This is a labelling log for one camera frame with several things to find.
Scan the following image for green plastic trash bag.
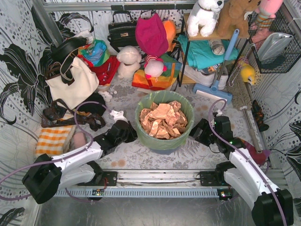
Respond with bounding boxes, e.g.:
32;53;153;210
135;90;195;150

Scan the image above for blue trash bin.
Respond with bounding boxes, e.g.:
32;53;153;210
150;141;186;155

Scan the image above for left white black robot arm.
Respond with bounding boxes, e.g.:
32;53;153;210
22;120;137;204

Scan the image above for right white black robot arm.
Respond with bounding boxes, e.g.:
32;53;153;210
190;116;294;226

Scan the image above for cream canvas tote bag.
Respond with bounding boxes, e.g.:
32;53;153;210
46;57;99;109

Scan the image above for colorful printed bag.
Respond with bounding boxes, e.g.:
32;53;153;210
77;40;110;67

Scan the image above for magenta fabric bag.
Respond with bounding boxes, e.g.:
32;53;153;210
135;13;168;57

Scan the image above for crumpled brown paper waste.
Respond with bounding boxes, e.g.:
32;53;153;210
139;101;188;140

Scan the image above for pink round object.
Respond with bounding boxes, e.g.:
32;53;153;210
69;132;87;151

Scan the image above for white sneakers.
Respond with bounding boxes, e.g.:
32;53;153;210
184;65;229;90

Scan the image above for red cloth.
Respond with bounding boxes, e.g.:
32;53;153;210
90;56;120;86

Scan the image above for purple orange sock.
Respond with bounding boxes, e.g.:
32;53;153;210
241;139;270;166

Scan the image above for orange white checkered cloth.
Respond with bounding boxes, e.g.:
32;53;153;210
35;125;76;158

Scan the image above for pink white plush pig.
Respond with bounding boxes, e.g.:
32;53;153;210
144;55;167;79

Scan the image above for black metal shelf rack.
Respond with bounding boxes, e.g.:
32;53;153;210
177;13;235;87

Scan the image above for yellow plush duck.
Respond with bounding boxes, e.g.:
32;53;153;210
240;62;255;85

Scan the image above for teal folded cloth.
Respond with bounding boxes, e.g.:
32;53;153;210
177;34;238;69

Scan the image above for grey baseball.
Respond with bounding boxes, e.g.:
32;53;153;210
208;40;225;56

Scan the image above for black leather handbag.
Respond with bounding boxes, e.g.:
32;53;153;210
107;10;138;53

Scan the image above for silver pouch in basket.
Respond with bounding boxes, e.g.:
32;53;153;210
257;32;293;61

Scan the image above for orange plush toy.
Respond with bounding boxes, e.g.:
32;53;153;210
163;20;176;52

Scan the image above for white plush dog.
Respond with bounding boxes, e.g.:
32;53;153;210
187;0;224;37

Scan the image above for brown teddy bear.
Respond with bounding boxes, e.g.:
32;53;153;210
217;0;261;38

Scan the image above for pink plush toy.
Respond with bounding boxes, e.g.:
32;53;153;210
255;0;283;23

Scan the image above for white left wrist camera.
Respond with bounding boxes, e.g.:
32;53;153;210
110;110;128;123

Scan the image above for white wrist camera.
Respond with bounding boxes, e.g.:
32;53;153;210
213;109;223;117
110;110;128;123

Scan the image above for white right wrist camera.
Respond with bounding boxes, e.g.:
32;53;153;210
213;109;223;117

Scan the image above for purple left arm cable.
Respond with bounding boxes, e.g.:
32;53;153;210
0;101;113;204

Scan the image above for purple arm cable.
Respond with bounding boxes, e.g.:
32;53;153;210
208;98;288;226
0;101;113;204

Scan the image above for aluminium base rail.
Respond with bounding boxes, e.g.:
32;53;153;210
35;168;287;201

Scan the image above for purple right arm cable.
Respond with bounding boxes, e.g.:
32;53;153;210
208;98;288;226

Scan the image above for metal handled broom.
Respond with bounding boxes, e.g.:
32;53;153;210
229;77;262;153

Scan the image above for black wire basket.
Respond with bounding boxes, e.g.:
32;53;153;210
248;11;301;73

